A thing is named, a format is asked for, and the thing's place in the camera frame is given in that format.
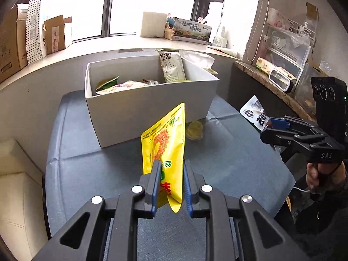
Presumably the clear plastic bin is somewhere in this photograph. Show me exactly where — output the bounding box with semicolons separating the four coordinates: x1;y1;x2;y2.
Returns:
295;62;327;110

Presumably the plain white box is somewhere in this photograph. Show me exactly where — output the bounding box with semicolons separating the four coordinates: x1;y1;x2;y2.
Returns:
140;11;168;38

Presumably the white plastic bottle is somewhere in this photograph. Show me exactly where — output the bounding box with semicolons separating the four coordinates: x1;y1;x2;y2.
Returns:
212;26;228;48

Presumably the long printed box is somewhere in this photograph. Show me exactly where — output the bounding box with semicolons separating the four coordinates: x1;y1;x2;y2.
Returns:
173;17;213;45

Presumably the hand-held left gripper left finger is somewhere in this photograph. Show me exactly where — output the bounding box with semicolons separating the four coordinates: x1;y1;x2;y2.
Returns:
32;159;162;261

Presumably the polka dot paper bag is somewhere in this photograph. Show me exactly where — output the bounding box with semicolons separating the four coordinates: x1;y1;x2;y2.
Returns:
25;0;44;65

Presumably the beaded blind cord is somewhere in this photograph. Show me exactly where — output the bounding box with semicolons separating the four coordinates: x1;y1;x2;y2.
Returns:
246;0;273;62

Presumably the white black snack packet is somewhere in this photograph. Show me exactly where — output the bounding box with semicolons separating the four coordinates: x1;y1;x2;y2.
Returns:
239;95;270;131

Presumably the white storage box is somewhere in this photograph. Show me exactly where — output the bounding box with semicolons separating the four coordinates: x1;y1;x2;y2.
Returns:
84;57;220;148

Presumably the large closed cardboard box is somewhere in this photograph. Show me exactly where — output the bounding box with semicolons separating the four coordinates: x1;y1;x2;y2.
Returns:
0;3;29;84

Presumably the white green snack bag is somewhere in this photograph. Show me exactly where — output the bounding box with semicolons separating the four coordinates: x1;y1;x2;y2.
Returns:
159;49;187;84

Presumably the white black desk clock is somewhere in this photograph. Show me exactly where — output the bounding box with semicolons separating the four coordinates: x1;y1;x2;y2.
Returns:
268;67;297;92

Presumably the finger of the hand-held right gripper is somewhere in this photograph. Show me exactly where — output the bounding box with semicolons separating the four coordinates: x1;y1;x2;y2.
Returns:
259;127;328;154
267;115;323;131

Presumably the yellow snack packet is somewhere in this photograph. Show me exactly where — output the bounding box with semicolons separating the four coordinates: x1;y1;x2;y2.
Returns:
141;102;186;214

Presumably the white tube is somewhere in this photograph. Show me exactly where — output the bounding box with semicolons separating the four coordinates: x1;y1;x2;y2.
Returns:
208;45;243;59

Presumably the open cardboard box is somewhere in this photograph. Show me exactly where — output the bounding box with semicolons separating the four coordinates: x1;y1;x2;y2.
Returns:
43;15;74;55

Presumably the small items holder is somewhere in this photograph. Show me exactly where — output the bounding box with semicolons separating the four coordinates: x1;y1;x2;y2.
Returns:
164;16;176;40

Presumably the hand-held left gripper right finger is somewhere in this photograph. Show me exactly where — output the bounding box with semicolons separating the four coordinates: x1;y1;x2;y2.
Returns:
183;159;309;261

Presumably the clear acrylic organizer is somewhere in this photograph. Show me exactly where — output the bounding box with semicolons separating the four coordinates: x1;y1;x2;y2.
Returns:
262;8;319;69

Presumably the person's right hand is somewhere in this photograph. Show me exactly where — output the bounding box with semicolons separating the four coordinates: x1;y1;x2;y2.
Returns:
306;161;348;195

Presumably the tissue pack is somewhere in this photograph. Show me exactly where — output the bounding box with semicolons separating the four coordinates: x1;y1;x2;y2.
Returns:
255;57;276;73

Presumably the yellow jelly cup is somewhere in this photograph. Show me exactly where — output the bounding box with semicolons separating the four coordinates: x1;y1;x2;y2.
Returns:
185;120;204;141

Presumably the person's right forearm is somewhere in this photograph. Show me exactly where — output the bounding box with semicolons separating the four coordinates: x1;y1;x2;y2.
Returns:
292;163;348;261

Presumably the clear plastic bag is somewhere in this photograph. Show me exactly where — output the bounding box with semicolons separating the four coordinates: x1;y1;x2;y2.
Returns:
181;51;215;70

